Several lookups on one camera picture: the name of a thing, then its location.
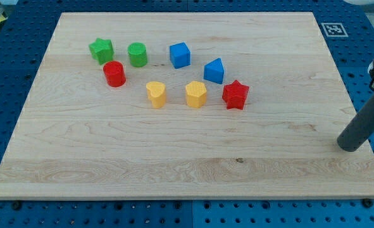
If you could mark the wooden board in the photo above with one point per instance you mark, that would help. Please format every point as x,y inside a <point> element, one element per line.
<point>78,138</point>

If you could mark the yellow hexagon block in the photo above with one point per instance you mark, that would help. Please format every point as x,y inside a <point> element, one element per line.
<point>196,94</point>

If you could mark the yellow heart block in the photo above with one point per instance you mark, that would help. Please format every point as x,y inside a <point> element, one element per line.
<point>156,93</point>

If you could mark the blue triangular prism block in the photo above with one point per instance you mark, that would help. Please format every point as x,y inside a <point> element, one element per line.
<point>214,71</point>

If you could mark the red star block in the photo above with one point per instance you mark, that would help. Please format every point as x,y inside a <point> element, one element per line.
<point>235,95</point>

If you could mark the blue cube block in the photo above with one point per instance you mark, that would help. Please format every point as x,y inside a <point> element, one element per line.
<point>179,55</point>

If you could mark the green cylinder block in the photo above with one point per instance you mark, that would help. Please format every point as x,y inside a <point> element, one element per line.
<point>137,53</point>

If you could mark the red cylinder block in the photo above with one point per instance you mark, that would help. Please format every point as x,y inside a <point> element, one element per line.
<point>114,73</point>

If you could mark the green star block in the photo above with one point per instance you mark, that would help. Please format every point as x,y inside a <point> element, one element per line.
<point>102,50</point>

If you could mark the white fiducial marker tag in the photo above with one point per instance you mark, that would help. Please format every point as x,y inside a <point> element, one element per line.
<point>333,29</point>

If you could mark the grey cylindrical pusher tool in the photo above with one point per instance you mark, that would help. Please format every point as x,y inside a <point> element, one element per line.
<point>359,129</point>

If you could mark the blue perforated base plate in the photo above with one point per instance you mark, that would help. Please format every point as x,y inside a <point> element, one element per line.
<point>23,41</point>

